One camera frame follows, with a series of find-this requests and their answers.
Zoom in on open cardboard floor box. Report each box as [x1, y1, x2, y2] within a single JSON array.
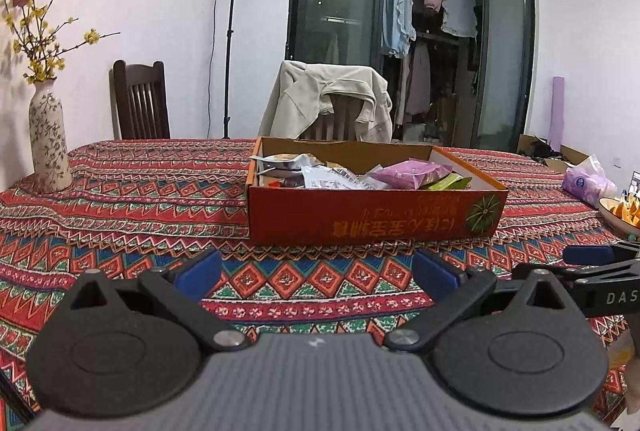
[[517, 134, 591, 169]]

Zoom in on heap of orange slices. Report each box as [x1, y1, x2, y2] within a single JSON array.
[[607, 196, 640, 226]]

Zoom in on pink snack packet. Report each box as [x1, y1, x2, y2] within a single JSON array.
[[370, 160, 453, 189]]

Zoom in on floral ceramic vase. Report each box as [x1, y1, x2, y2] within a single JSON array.
[[28, 78, 73, 193]]

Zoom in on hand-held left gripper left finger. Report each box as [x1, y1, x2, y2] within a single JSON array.
[[65, 248, 251, 353]]

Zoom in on person's right forearm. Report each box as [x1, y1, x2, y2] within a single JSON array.
[[620, 326, 640, 429]]

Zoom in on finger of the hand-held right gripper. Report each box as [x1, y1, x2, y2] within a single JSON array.
[[562, 242, 640, 264], [512, 260, 640, 285]]

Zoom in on orange cardboard box pumpkin print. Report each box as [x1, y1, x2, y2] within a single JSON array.
[[246, 137, 510, 246]]

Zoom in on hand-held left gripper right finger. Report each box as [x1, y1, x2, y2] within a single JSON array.
[[384, 248, 576, 354]]

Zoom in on dark wooden chair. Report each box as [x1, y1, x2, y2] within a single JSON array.
[[112, 60, 171, 140]]

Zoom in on light blue hanging shirt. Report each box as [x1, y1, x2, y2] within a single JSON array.
[[381, 0, 417, 58]]

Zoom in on white printed snack packet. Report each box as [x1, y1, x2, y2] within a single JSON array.
[[300, 165, 368, 190]]

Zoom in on brown wooden chair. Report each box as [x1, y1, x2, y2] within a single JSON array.
[[302, 95, 361, 142]]

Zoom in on clear orange cracker snack packet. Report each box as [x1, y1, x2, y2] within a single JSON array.
[[252, 152, 326, 177]]

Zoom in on white bowl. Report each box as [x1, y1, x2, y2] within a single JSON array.
[[598, 195, 640, 238]]

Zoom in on purple tissue pack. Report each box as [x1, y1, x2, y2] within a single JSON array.
[[561, 154, 619, 207]]

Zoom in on light green snack packet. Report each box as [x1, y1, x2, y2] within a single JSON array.
[[420, 174, 473, 192]]

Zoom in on beige jacket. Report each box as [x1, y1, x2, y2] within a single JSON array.
[[257, 60, 393, 143]]

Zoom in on yellow flower branches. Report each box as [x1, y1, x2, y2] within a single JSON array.
[[5, 0, 121, 84]]

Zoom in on purple yoga mat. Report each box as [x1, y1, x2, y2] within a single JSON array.
[[549, 76, 566, 152]]

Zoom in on white hanging garment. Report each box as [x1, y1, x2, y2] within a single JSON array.
[[441, 0, 478, 38]]

